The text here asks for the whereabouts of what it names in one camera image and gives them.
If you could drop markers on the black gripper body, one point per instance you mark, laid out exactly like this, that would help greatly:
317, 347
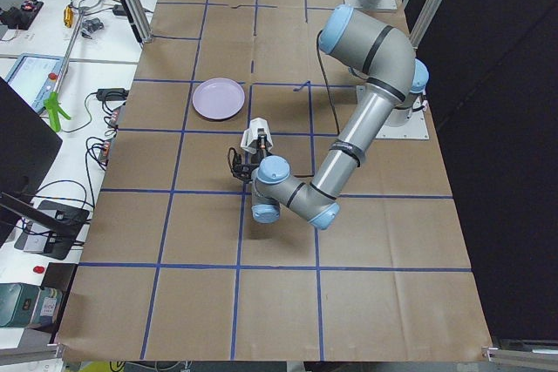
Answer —
241, 169

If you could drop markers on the lilac plastic plate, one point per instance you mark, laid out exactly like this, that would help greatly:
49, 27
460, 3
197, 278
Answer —
218, 98

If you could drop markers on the brown paper table cover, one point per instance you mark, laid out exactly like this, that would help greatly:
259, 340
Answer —
235, 224

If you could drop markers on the black power adapter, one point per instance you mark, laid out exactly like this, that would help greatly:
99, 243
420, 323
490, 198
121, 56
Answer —
111, 94

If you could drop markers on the long grabber stick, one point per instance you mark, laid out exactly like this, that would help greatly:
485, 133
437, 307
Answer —
51, 103

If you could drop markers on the black device on desk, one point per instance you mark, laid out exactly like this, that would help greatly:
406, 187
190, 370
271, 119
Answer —
51, 229

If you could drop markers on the black monitor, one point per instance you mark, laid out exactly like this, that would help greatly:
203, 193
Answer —
28, 146

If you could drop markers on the blue teach pendant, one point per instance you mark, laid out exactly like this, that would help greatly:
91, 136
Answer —
33, 77

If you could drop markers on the yellow tool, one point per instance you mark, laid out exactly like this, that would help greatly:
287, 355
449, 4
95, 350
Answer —
68, 16

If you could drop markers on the green box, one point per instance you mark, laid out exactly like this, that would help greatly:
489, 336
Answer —
21, 306

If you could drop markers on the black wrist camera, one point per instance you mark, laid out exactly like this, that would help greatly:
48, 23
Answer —
238, 168

